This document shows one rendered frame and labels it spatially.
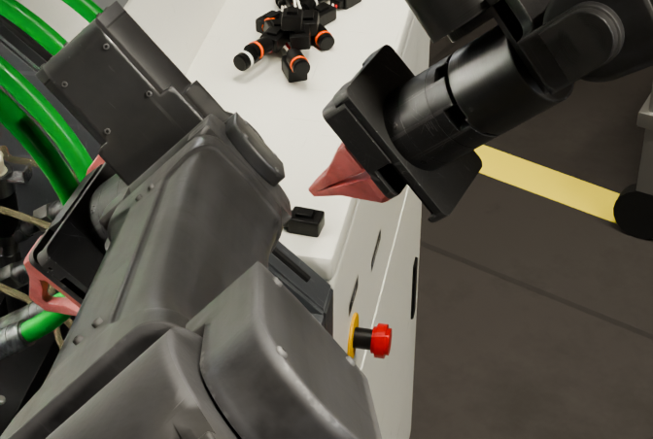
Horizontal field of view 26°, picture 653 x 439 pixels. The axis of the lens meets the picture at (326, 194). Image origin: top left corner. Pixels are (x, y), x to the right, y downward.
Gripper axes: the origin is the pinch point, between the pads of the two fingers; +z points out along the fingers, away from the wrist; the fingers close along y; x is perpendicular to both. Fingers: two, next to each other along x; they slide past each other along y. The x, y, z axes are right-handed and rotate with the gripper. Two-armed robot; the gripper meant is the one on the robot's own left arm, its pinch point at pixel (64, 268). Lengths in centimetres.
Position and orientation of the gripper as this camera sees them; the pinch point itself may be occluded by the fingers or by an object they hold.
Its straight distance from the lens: 89.0
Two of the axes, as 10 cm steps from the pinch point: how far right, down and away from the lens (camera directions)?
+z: -5.7, 3.2, 7.6
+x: 7.2, 6.3, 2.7
